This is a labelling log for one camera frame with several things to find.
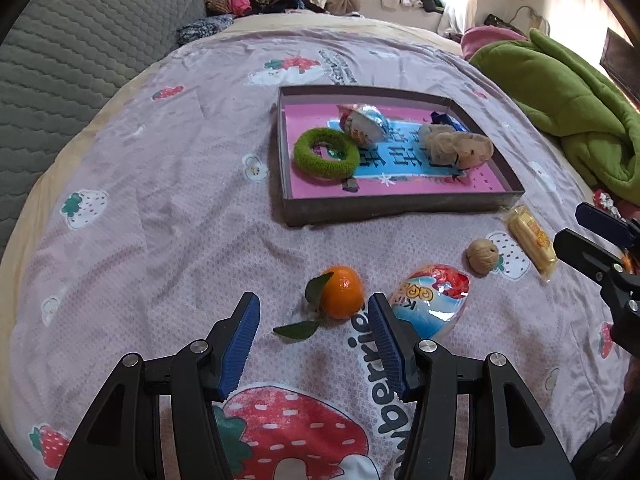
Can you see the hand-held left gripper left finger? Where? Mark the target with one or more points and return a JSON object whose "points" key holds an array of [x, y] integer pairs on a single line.
{"points": [[240, 345]]}

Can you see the pink and blue book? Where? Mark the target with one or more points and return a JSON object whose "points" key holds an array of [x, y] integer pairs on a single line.
{"points": [[425, 187]]}

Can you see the beige plush toy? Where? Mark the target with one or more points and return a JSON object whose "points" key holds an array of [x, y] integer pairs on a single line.
{"points": [[460, 147]]}

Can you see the shallow grey cardboard box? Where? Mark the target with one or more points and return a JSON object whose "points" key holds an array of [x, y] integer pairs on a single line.
{"points": [[400, 210]]}

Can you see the small blue packet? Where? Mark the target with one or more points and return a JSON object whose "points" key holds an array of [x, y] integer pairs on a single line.
{"points": [[452, 122]]}

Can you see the red white candy packet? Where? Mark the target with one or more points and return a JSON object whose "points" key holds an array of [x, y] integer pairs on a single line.
{"points": [[602, 200]]}

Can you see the green fleece blanket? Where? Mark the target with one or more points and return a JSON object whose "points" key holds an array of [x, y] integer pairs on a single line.
{"points": [[565, 85]]}

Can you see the dark floral cloth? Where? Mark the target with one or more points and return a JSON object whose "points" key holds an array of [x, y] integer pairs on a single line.
{"points": [[205, 30]]}

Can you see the black television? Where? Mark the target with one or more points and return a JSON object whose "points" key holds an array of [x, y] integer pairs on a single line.
{"points": [[622, 65]]}

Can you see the egg-shaped toy packet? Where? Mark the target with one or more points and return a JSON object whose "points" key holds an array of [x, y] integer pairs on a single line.
{"points": [[362, 127], [430, 305]]}

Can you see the yellow snack packet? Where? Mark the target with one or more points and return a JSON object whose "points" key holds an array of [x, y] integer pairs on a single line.
{"points": [[532, 240]]}

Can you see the cream mattress sheet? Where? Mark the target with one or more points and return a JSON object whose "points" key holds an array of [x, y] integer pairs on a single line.
{"points": [[310, 22]]}

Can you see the tangerine with green leaves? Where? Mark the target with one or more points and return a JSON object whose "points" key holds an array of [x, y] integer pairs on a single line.
{"points": [[342, 292]]}

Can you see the grey quilted headboard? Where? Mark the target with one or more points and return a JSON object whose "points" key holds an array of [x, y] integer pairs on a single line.
{"points": [[75, 35]]}

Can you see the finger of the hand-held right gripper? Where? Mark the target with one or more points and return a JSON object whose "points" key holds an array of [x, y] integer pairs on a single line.
{"points": [[600, 220], [580, 255]]}

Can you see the brown walnut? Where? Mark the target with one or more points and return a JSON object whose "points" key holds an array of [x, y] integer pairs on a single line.
{"points": [[484, 257]]}

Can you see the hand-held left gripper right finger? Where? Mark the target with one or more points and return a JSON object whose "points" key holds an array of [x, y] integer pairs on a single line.
{"points": [[387, 345]]}

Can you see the small bare tangerine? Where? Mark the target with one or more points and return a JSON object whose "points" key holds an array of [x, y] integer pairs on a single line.
{"points": [[626, 259]]}

